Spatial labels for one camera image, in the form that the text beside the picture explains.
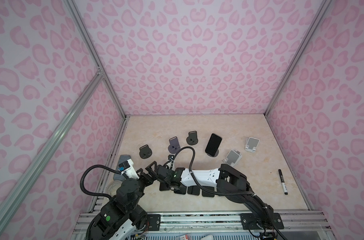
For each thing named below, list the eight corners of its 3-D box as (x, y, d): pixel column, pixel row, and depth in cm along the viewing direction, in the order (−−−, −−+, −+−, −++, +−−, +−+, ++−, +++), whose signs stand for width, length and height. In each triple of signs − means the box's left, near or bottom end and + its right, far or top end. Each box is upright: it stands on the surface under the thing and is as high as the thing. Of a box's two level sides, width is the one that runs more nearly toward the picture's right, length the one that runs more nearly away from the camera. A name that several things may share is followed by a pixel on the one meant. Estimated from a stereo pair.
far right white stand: (244, 150, 101) (248, 142, 94) (245, 144, 104) (250, 136, 97) (254, 153, 100) (259, 145, 93) (255, 147, 103) (259, 139, 96)
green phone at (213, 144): (204, 154, 100) (206, 141, 88) (210, 146, 104) (213, 132, 92) (213, 159, 97) (216, 146, 86) (218, 151, 101) (222, 137, 90)
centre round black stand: (187, 143, 105) (187, 134, 98) (191, 137, 108) (191, 129, 101) (194, 146, 103) (195, 138, 96) (198, 141, 106) (199, 132, 99)
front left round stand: (142, 160, 98) (138, 153, 90) (140, 156, 100) (136, 148, 92) (153, 155, 100) (150, 148, 93) (151, 151, 102) (148, 143, 95)
